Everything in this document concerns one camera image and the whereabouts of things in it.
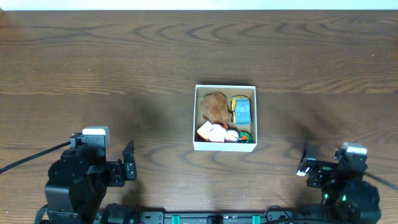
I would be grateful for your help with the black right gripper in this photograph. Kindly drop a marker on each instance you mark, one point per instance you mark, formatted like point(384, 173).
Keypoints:
point(323, 168)

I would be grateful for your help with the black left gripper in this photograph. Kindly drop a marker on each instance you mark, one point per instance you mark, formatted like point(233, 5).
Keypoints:
point(127, 168)

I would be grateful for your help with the green round spinner toy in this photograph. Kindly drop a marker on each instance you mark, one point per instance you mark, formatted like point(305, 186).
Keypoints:
point(245, 137)

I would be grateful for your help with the colourful puzzle cube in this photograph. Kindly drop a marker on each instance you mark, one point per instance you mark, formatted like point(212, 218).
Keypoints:
point(204, 131)

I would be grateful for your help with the pink duck toy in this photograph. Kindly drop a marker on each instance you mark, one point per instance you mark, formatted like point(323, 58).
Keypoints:
point(220, 134)

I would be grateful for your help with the yellow grey toy truck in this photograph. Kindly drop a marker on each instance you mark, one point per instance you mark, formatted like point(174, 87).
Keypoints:
point(241, 110)

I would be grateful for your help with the brown plush toy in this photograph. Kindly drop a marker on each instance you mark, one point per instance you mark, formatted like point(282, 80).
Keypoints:
point(215, 108)

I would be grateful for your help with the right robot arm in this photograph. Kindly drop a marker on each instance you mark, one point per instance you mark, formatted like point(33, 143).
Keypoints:
point(346, 197)

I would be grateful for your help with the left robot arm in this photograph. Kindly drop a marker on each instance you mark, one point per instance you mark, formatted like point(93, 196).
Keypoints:
point(79, 179)

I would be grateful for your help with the white cardboard box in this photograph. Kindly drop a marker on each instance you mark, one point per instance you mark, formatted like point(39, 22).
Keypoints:
point(199, 144)

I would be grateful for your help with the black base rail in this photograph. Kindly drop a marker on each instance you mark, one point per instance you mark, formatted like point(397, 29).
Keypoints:
point(217, 217)

